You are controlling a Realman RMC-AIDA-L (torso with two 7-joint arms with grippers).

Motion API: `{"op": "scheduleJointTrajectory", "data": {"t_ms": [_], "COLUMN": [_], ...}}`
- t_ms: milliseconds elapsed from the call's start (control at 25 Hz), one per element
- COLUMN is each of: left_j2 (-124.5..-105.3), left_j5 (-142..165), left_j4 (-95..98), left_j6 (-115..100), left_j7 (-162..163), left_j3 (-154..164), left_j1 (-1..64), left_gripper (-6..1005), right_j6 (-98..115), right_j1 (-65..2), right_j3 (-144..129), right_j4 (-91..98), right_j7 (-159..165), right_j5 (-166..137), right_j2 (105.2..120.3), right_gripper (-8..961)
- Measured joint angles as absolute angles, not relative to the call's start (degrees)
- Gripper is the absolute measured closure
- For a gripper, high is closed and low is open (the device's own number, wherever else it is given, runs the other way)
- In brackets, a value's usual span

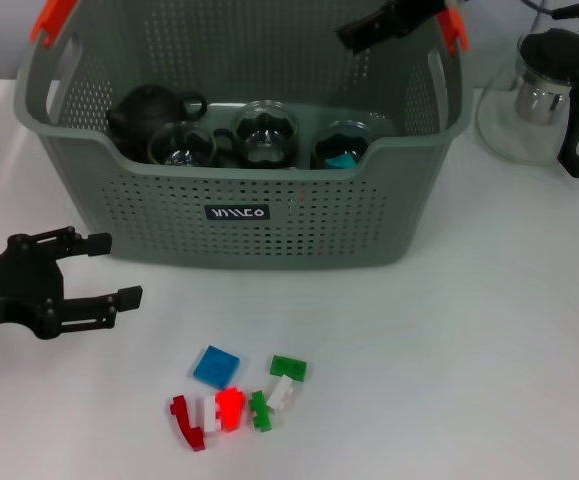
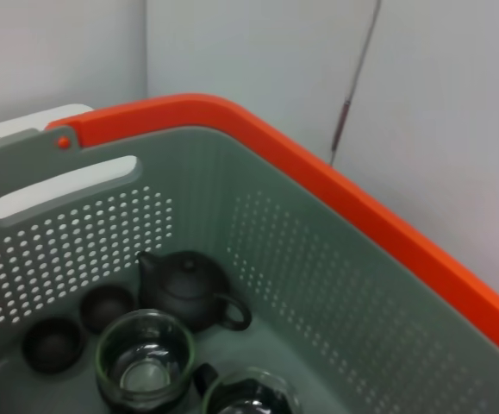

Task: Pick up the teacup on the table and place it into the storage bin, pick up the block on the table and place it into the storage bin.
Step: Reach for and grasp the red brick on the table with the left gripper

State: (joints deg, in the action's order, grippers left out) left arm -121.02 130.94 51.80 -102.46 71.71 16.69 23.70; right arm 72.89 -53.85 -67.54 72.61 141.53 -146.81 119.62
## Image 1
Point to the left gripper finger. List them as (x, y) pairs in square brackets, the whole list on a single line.
[(129, 297), (99, 243)]

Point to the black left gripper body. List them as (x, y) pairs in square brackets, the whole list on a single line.
[(14, 285)]

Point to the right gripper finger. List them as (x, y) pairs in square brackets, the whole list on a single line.
[(364, 32)]

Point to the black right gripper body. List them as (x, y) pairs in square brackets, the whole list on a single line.
[(419, 12)]

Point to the glass teacup with black holder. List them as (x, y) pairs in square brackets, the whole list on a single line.
[(264, 135), (341, 142), (184, 147)]

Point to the teal building brick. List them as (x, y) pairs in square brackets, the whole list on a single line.
[(341, 161)]

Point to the grey-green perforated storage bin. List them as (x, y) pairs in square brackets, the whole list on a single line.
[(269, 240)]

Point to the blue flat building brick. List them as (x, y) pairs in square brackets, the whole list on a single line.
[(216, 367)]

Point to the red curved building brick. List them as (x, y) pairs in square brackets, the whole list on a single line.
[(189, 425)]

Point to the black clay teapot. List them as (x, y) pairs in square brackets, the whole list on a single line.
[(149, 110)]

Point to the white and red building brick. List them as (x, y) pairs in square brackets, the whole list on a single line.
[(210, 420)]

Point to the orange-red sloped building brick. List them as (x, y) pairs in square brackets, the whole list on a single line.
[(230, 410)]

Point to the glass pitcher with black lid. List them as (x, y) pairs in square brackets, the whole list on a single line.
[(569, 55)]

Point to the green stepped building brick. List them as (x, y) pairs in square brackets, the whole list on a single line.
[(261, 415)]

